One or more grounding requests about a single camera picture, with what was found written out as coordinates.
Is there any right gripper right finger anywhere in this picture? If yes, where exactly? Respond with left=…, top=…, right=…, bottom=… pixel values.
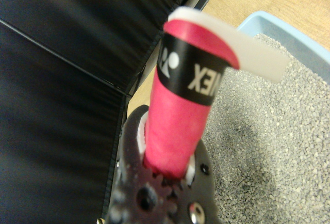
left=167, top=141, right=221, bottom=224

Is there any blue litter tray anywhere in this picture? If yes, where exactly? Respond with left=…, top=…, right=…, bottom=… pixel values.
left=200, top=10, right=330, bottom=224

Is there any white scoop with red handle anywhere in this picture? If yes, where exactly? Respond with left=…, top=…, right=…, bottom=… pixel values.
left=142, top=6, right=292, bottom=181

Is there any black curtain stand pole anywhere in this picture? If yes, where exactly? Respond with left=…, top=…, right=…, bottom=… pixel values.
left=0, top=17, right=127, bottom=97

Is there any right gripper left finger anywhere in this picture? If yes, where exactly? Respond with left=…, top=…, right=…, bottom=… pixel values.
left=106, top=104, right=178, bottom=224

